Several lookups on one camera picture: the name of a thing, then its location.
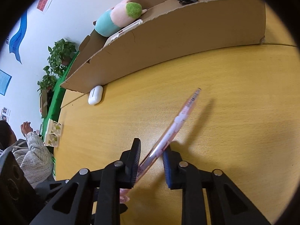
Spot pink transparent pen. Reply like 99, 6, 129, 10
118, 87, 203, 204

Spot white clear phone case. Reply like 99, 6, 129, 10
103, 19, 143, 47

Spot pink blue pig plush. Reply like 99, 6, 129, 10
93, 0, 147, 38

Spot seated person grey sweater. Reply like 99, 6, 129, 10
1, 120, 53, 188

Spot black cardboard box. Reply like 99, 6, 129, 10
1, 151, 44, 224

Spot paper cup with leaves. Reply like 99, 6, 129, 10
45, 119, 63, 137

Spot white earbuds case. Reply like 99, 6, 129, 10
88, 85, 103, 105

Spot brown cardboard box on cloth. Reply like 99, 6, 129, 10
40, 89, 48, 118

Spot small potted green plant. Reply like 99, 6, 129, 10
37, 74, 57, 93

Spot large potted green plant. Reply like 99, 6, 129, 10
43, 39, 77, 77

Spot brown cardboard box tray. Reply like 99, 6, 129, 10
61, 0, 266, 93

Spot blue framed wall poster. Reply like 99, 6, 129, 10
0, 70, 12, 95

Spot red wall sign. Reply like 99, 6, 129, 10
37, 0, 50, 12

